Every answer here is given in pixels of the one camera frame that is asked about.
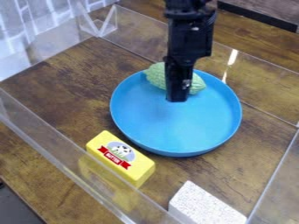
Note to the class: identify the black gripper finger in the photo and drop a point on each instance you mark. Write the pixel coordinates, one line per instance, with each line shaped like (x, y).
(178, 76)

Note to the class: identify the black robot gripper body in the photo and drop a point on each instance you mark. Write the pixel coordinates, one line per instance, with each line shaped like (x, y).
(192, 21)

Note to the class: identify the green bitter gourd toy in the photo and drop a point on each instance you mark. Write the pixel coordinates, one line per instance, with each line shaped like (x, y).
(156, 76)

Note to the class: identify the blue round tray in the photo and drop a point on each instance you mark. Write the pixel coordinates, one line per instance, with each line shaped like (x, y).
(176, 129)

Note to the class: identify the black baseboard strip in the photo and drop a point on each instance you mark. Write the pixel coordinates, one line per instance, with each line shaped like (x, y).
(280, 13)

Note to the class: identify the yellow butter block toy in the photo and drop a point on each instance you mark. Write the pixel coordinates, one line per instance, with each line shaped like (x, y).
(128, 162)

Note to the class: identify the white sheer curtain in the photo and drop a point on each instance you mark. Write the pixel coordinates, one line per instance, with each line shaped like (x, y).
(40, 28)

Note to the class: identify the white speckled foam block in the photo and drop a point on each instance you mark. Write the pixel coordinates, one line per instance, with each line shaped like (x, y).
(194, 206)

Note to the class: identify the clear acrylic corner bracket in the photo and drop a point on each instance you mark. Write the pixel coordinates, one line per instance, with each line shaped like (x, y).
(100, 22)

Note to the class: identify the clear acrylic enclosure wall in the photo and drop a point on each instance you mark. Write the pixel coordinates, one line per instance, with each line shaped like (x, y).
(54, 108)

